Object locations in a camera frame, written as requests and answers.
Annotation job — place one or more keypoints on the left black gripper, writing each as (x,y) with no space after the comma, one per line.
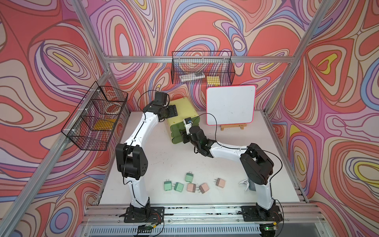
(171,111)

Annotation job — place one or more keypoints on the yellow green drawer cabinet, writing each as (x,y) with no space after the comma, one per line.
(175,125)

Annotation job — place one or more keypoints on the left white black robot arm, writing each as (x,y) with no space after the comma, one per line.
(131,160)

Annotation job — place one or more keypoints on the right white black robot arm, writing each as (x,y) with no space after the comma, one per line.
(256,164)

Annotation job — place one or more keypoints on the grey box in back basket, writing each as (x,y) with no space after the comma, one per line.
(192,77)

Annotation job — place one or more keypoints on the green plug upper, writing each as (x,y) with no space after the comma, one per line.
(189,177)

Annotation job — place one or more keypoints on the green plug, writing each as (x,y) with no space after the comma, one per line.
(178,187)
(189,177)
(167,185)

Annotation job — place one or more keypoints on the pink framed whiteboard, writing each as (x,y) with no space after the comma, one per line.
(230,105)

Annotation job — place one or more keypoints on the pink plug left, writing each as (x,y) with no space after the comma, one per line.
(191,187)

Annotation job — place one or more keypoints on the pink plug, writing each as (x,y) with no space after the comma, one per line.
(203,188)
(191,187)
(219,182)

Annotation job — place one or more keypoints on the wooden whiteboard stand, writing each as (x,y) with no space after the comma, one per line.
(225,126)

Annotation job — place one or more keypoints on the pink plug middle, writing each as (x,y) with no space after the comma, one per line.
(203,188)

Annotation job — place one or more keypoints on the green plug lower middle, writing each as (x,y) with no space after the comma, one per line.
(178,187)

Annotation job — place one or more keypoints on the pink plug right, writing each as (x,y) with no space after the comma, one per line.
(219,182)

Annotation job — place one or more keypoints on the green plug far left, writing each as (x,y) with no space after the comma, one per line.
(167,185)

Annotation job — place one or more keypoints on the yellow block in back basket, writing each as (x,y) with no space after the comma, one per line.
(213,81)

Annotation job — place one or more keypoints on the white plastic clip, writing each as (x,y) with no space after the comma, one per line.
(245,183)

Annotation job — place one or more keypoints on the yellow item in left basket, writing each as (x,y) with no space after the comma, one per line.
(104,125)

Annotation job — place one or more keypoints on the grey felt eraser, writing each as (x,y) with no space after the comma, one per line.
(251,185)

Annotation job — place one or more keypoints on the green circuit board left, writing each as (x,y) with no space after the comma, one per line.
(146,228)

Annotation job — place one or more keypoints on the green circuit board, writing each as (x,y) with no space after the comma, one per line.
(146,228)
(268,227)

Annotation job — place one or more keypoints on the green circuit board right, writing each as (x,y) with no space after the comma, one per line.
(268,227)

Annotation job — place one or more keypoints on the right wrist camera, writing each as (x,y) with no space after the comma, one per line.
(188,125)

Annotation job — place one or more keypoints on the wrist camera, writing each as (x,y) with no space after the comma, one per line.
(188,125)
(161,99)

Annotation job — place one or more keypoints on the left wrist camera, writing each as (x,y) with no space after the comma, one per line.
(161,99)

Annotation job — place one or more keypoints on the back black wire basket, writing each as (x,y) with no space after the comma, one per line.
(211,63)

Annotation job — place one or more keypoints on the black wire basket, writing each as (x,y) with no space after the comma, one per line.
(211,63)
(100,102)

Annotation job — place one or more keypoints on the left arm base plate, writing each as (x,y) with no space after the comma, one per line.
(144,215)

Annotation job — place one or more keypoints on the left black wire basket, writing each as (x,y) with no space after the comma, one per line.
(100,102)

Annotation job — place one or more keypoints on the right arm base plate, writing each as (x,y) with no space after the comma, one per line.
(255,213)

